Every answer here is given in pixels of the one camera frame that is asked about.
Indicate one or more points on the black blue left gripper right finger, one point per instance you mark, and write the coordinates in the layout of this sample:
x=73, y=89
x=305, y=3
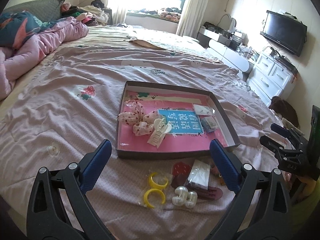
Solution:
x=261, y=206

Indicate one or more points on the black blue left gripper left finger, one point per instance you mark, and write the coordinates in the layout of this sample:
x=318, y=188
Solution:
x=46, y=215

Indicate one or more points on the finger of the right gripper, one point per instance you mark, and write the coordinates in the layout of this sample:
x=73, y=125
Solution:
x=279, y=151
x=290, y=134

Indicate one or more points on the dark red oval hair clip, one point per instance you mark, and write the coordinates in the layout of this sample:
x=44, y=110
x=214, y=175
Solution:
x=212, y=193

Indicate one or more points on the white earring card bag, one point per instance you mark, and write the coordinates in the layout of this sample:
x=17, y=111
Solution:
x=203, y=110

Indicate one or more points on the pearl white hair clip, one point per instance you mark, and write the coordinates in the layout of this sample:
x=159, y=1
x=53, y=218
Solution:
x=184, y=197

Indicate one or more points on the white claw hair clip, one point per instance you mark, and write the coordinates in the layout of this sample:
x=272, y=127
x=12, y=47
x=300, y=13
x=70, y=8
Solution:
x=161, y=129

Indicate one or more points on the orange spiral hair clip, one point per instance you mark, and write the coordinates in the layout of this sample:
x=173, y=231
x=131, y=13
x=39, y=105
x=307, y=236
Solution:
x=215, y=172

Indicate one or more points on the person's right hand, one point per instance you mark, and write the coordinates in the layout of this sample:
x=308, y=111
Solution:
x=289, y=179

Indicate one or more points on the brown plush toy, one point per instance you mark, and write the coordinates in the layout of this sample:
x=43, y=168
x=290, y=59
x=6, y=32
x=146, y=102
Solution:
x=283, y=108

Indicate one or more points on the white drawer cabinet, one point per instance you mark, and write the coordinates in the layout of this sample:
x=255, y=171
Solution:
x=270, y=77

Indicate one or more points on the clear bag dark card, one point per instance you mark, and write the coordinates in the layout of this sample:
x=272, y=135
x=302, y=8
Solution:
x=199, y=175

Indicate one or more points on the pink book with blue label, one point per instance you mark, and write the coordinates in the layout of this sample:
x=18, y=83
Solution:
x=167, y=124

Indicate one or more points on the white curved desk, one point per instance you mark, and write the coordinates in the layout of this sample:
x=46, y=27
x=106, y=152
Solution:
x=220, y=47

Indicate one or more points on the red strawberry hair clip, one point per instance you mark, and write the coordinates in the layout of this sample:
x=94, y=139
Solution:
x=180, y=173

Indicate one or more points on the shallow cardboard box tray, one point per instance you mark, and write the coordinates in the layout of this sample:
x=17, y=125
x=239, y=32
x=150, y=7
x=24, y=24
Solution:
x=175, y=119

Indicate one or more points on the pink dotted fabric bow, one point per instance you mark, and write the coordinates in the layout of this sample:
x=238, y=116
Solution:
x=138, y=118

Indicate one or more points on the pink quilt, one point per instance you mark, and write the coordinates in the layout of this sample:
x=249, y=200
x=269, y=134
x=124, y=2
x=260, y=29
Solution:
x=15, y=63

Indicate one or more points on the white curtain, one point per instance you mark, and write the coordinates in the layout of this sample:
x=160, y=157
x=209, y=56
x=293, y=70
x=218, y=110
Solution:
x=191, y=17

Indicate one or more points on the teal floral blanket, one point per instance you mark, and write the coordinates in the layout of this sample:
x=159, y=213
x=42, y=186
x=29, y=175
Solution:
x=18, y=27

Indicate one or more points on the grey green pillow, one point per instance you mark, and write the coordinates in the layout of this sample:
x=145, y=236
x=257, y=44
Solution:
x=44, y=10

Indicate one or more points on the clothes pile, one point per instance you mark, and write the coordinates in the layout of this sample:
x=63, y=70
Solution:
x=95, y=14

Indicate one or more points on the black wall television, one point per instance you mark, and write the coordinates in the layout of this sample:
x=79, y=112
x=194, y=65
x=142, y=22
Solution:
x=286, y=32

